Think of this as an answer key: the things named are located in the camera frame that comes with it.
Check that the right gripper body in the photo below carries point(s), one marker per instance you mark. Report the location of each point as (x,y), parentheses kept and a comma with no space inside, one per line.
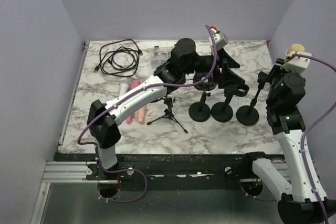
(276,75)

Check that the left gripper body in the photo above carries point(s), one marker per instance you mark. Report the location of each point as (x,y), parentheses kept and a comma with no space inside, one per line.
(218,73)

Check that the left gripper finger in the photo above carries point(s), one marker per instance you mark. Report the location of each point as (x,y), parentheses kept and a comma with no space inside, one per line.
(229,60)
(229,78)

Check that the yellow microphone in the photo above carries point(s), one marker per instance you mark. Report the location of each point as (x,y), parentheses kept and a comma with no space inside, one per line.
(294,48)

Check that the clip desk stand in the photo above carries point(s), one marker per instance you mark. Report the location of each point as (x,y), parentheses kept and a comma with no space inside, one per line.
(222,111)

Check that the shock mount desk stand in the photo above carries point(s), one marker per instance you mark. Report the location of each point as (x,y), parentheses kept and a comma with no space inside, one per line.
(199,111)

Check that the tall shock mount stand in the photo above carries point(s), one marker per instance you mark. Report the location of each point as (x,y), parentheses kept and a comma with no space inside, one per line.
(168,112)

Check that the pink microphone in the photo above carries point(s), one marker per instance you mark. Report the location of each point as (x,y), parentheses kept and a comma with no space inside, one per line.
(134,84)

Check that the white microphone grey head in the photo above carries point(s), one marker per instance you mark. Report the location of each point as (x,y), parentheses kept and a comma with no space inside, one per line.
(124,86)

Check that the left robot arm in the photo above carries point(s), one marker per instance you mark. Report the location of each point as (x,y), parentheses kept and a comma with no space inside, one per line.
(104,118)

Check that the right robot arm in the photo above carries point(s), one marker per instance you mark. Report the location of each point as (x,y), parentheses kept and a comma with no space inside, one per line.
(301,199)

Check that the peach microphone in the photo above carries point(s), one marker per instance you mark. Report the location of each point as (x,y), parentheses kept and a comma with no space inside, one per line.
(141,115)

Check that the clear screw organiser box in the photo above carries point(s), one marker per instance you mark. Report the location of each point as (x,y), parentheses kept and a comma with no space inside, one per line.
(159,55)

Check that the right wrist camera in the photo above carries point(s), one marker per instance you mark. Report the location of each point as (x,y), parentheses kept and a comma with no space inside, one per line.
(296,61)

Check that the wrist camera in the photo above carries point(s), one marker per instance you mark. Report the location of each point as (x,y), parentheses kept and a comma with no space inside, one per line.
(296,61)
(220,38)

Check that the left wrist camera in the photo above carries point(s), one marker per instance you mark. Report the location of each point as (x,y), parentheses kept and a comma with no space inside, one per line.
(220,38)

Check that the aluminium frame rail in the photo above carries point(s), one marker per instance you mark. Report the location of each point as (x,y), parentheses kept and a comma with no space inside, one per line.
(65,172)

